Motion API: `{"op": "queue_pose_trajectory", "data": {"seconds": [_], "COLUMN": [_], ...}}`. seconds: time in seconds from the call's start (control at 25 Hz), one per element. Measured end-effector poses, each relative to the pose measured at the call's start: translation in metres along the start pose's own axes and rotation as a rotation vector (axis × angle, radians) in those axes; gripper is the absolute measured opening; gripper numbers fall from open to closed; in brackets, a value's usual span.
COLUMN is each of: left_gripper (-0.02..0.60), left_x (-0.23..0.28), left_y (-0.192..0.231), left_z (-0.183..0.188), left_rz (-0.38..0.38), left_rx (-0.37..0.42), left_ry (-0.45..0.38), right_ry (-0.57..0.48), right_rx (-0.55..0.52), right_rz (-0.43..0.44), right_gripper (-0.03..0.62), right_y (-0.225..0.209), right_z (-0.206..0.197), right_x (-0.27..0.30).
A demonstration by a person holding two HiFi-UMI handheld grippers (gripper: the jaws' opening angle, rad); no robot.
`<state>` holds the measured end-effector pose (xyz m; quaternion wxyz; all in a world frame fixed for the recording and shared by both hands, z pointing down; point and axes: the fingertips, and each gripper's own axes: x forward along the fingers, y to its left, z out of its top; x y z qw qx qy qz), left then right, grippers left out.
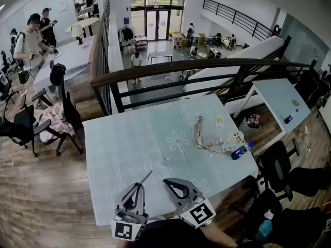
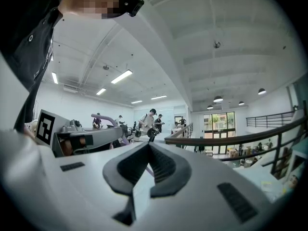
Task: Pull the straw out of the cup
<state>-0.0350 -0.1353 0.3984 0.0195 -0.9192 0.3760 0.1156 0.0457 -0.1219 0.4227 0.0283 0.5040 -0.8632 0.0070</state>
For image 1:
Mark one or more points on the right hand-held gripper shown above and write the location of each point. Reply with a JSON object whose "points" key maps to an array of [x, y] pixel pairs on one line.
{"points": [[197, 213]]}

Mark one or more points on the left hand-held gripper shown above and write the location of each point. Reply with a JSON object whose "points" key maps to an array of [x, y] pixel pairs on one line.
{"points": [[129, 230]]}

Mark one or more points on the dark straw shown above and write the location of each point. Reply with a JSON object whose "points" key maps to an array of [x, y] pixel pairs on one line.
{"points": [[146, 177]]}

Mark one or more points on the clear glass cup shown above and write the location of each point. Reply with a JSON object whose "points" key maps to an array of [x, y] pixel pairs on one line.
{"points": [[167, 160]]}

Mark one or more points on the person's right forearm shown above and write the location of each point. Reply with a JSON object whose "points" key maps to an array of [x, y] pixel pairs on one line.
{"points": [[219, 238]]}

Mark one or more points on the person's dark shirt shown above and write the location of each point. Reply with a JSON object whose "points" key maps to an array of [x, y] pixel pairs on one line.
{"points": [[168, 235]]}

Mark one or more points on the light blue floral tablecloth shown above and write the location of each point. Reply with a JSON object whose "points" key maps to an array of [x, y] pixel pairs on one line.
{"points": [[129, 138]]}

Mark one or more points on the blue plastic bottle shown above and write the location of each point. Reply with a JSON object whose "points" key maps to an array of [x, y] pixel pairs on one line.
{"points": [[239, 152]]}

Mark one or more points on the clear badge holder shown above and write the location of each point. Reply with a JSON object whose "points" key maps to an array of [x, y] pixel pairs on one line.
{"points": [[234, 139]]}

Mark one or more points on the yellow white paper card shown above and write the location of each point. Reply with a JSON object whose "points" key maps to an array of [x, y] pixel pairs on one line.
{"points": [[220, 121]]}

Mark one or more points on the teal packet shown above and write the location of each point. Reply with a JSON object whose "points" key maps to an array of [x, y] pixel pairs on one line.
{"points": [[265, 229]]}

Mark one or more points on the black waste bin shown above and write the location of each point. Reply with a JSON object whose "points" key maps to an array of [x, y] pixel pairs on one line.
{"points": [[252, 128]]}

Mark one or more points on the black office chair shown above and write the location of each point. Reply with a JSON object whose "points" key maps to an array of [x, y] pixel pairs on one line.
{"points": [[69, 112], [5, 86], [275, 164], [23, 128]]}

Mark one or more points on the pink checked cloth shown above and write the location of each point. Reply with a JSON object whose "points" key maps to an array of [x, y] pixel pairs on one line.
{"points": [[55, 123]]}

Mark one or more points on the black railing with wooden handrail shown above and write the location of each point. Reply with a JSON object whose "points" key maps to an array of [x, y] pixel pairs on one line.
{"points": [[181, 64]]}

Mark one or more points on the small blue white bottle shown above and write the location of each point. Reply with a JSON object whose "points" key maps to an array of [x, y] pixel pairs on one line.
{"points": [[288, 119]]}

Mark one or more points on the white side table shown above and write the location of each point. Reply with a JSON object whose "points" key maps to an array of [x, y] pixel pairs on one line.
{"points": [[274, 99]]}

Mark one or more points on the black jacket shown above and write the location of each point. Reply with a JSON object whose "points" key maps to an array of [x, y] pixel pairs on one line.
{"points": [[57, 74]]}

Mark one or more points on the grey tablecloth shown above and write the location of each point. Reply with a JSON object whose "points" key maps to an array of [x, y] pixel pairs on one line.
{"points": [[69, 58]]}

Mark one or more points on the glass entrance door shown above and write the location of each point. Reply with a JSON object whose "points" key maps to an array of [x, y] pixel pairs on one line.
{"points": [[157, 23]]}

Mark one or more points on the white table lamp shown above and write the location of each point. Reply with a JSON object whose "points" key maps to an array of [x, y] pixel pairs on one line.
{"points": [[77, 31]]}

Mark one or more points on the round white table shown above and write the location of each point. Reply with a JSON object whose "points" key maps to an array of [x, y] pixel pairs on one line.
{"points": [[82, 23]]}

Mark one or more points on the black frame table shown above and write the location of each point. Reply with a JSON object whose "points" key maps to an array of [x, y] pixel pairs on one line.
{"points": [[159, 57]]}

